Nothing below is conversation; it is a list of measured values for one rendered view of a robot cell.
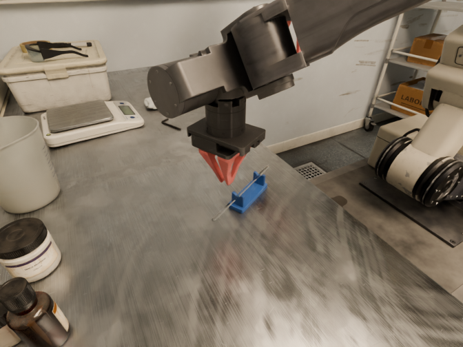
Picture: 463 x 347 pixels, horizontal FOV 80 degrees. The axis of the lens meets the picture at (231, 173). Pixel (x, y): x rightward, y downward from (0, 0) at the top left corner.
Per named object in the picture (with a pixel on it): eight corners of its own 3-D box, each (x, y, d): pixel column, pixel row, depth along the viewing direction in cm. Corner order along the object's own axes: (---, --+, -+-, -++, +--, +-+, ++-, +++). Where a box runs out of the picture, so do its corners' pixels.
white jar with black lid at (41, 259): (7, 264, 44) (-17, 233, 39) (54, 240, 47) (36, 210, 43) (18, 293, 40) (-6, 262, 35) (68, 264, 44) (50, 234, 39)
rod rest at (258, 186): (253, 182, 61) (254, 168, 59) (267, 187, 59) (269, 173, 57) (227, 207, 54) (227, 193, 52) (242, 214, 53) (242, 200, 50)
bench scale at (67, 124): (147, 127, 82) (143, 112, 79) (48, 151, 71) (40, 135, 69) (129, 106, 95) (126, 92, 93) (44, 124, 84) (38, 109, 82)
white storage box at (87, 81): (107, 74, 125) (98, 38, 116) (118, 102, 98) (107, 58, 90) (28, 83, 114) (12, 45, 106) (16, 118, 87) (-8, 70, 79)
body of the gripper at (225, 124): (242, 160, 37) (243, 109, 33) (186, 139, 42) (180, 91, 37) (266, 140, 41) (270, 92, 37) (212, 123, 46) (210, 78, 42)
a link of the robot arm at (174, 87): (302, 82, 31) (275, 1, 29) (231, 115, 24) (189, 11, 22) (233, 108, 40) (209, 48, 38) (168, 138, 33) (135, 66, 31)
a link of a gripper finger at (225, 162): (229, 200, 43) (228, 148, 37) (193, 183, 46) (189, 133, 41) (251, 177, 47) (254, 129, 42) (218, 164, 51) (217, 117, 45)
